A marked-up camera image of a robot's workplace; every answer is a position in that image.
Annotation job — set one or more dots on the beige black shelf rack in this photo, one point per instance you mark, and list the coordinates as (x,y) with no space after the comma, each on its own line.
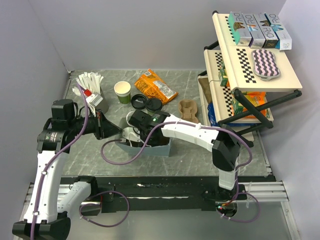
(237,62)

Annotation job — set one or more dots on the pink black striped sponge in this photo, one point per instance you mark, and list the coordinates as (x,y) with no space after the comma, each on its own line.
(264,65)

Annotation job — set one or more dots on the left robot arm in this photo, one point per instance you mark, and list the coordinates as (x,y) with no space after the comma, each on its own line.
(46,218)

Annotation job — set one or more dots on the green small box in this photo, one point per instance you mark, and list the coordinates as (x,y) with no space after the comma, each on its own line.
(223,77)

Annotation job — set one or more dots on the blue Doritos chip bag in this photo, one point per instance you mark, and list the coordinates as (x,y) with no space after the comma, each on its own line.
(211,115)

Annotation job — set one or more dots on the white blue box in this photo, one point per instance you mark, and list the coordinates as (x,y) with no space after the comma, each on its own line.
(284,39)

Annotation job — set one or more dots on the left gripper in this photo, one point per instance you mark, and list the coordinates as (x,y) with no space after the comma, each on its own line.
(103,127)

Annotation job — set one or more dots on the white wrapped straws bundle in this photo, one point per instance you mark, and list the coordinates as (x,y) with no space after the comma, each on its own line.
(90,81)

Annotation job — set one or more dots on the silver blue box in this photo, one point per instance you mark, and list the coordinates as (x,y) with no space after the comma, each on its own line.
(258,40)

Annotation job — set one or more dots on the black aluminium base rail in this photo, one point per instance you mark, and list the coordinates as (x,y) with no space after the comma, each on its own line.
(146,193)

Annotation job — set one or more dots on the orange chip bag on shelf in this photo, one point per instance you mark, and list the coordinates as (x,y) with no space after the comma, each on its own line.
(255,98)

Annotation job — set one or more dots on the teal silver box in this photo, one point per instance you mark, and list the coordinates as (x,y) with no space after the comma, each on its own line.
(239,29)

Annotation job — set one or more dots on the brown cardboard cup carrier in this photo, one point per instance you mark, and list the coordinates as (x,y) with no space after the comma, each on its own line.
(188,110)

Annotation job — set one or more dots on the black silver box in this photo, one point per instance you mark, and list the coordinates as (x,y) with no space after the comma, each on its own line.
(271,38)

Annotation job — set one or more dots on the stack of black cup lids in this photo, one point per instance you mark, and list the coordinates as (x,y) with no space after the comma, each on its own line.
(138,101)

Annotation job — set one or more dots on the stack of green paper cups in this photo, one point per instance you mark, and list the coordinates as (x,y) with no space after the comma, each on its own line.
(123,91)

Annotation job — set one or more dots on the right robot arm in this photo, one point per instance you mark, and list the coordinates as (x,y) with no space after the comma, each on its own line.
(157,129)

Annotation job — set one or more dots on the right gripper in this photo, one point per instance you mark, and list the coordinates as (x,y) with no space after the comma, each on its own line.
(140,141)

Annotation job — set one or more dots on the brown snack bag on shelf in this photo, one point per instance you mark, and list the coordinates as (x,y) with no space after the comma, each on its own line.
(205,85)

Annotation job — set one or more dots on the orange snack bag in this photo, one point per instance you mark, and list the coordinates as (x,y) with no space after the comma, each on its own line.
(152,86)

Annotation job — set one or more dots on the blue white paper bag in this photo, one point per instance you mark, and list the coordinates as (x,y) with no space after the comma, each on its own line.
(161,149)

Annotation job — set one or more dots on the grey straw holder cup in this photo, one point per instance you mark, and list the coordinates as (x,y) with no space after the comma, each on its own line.
(101,103)

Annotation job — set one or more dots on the black cup lid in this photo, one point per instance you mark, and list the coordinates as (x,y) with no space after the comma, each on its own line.
(153,103)

